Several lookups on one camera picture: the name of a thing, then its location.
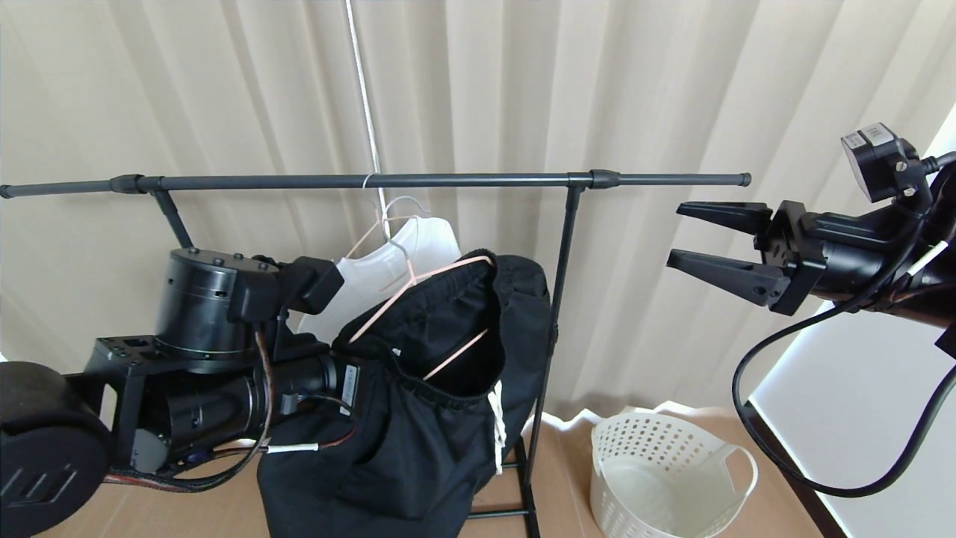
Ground white printed t-shirt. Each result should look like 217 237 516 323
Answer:
297 216 463 346

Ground white laundry basket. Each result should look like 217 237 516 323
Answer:
589 411 760 538

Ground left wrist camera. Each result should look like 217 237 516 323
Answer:
278 256 347 361

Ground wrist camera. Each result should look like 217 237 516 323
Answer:
840 123 940 208
278 256 347 361

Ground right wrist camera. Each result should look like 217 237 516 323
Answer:
840 123 940 208

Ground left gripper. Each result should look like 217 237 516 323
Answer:
286 356 363 421

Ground black clothes rack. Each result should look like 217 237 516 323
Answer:
0 170 753 538

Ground black garment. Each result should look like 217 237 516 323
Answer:
257 249 554 538

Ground pink clothes hanger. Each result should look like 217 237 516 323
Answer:
344 173 420 261
347 195 498 382

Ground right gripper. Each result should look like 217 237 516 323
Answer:
665 200 936 317

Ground beige curtain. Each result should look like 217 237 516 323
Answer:
0 0 956 427

